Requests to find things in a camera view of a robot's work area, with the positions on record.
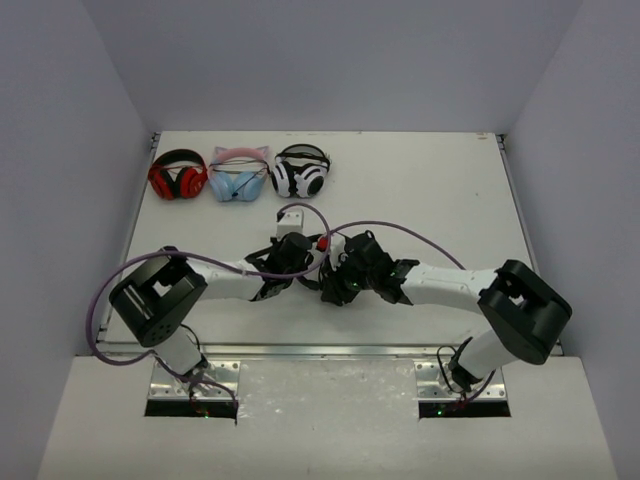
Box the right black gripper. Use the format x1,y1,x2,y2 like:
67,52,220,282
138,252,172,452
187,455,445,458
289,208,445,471
322,254,377,306

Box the black headset with cable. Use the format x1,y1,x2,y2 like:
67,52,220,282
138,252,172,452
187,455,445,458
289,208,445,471
297,234,328,296

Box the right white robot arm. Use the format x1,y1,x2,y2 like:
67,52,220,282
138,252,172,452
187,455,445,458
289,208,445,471
318,231,573,395

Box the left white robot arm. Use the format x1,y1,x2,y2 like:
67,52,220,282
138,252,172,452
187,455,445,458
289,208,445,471
109,233,312,380

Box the white black striped headphones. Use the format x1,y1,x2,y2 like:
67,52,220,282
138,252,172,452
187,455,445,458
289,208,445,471
270,143,331,198

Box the blue pink cat-ear headphones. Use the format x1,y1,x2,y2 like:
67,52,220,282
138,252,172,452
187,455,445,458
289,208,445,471
207,146,270,202

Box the red black headphones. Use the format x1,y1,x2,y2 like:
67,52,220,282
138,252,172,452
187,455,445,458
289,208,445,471
147,149,208,200

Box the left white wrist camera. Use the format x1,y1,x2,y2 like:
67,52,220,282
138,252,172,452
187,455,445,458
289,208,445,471
275,208,304,241

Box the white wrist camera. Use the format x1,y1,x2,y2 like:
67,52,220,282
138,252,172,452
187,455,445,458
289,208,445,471
314,234,346,266
275,208,304,241

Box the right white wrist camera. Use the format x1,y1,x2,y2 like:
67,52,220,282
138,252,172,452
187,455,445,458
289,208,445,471
314,234,346,266

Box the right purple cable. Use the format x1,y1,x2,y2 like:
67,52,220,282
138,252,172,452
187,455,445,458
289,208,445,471
327,220,499,401

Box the purple cable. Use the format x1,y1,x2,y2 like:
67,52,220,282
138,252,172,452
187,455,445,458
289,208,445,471
327,220,499,401
84,202,331,401

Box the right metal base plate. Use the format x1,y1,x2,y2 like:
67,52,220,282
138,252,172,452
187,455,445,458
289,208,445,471
414,357,507,402

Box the metal base plate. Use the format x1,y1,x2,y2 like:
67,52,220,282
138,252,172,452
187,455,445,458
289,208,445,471
147,359,240,402
414,357,507,402

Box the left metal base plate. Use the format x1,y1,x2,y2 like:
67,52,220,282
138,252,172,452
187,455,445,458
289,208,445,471
147,359,240,402

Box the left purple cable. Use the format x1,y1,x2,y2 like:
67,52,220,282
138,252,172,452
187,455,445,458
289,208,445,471
84,202,331,401

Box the metal table edge rail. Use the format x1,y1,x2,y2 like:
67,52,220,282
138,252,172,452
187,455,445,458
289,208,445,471
97,342,564,359

